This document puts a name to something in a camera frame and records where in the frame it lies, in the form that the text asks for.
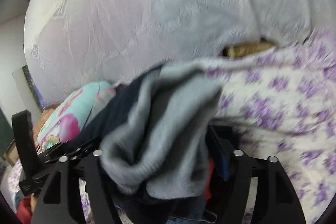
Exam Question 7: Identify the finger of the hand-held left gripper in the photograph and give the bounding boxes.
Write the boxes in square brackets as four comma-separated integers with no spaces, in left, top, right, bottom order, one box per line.
[39,139,101,175]

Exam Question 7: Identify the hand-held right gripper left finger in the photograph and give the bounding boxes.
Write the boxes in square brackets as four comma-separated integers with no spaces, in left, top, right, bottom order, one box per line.
[31,149,121,224]

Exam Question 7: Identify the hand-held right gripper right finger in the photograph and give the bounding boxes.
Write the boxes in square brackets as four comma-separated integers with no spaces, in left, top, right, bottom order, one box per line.
[207,124,306,224]

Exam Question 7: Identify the stack of clothes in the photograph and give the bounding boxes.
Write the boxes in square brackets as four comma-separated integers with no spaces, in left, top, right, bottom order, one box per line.
[168,210,218,224]

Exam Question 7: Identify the grey pants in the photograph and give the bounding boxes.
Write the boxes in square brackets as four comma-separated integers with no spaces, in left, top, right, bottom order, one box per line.
[100,60,263,199]

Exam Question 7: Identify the navy teddy bear sweater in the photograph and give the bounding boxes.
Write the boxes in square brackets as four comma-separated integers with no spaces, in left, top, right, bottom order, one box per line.
[84,67,210,224]

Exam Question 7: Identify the person's left forearm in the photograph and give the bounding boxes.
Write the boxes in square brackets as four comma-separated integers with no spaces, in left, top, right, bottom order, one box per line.
[16,187,40,223]

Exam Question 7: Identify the orange blanket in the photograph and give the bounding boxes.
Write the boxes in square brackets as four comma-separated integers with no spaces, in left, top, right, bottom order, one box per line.
[33,106,57,140]

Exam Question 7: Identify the folded floral quilt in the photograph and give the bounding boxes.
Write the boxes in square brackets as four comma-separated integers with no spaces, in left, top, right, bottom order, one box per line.
[37,80,117,151]

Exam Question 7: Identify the blue patterned blanket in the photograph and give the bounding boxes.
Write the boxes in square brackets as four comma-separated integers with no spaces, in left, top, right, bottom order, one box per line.
[26,69,44,110]

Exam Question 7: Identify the purple floral bed sheet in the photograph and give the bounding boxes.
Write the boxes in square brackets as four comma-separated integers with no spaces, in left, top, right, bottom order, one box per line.
[5,27,336,224]

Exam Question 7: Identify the brown wooden headboard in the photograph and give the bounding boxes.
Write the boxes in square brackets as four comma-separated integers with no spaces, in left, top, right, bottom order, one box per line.
[222,40,276,59]

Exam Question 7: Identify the white lace cover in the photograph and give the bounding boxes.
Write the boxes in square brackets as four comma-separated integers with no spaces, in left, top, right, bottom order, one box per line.
[24,0,313,109]

